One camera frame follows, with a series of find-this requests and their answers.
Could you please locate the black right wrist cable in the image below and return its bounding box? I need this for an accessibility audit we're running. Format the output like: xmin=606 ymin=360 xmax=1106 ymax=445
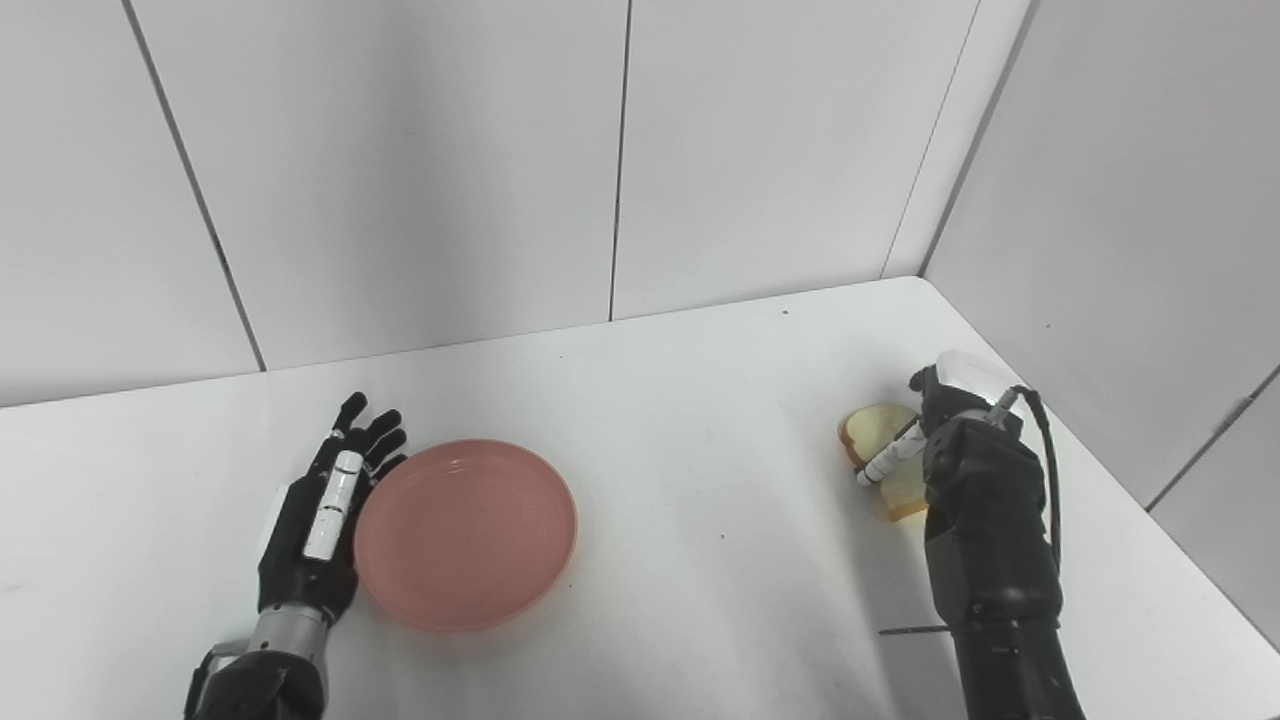
xmin=990 ymin=386 xmax=1065 ymax=571

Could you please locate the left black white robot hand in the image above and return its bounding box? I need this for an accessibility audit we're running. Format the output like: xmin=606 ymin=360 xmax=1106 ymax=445
xmin=256 ymin=391 xmax=409 ymax=629

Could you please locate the slice of white bread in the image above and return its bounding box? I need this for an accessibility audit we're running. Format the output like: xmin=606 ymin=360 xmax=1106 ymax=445
xmin=838 ymin=402 xmax=931 ymax=524

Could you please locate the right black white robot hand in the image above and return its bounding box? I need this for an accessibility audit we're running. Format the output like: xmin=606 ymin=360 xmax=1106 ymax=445
xmin=856 ymin=349 xmax=1025 ymax=488

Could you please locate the pink round plate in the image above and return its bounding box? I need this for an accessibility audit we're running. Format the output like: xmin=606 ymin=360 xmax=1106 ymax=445
xmin=353 ymin=439 xmax=579 ymax=633

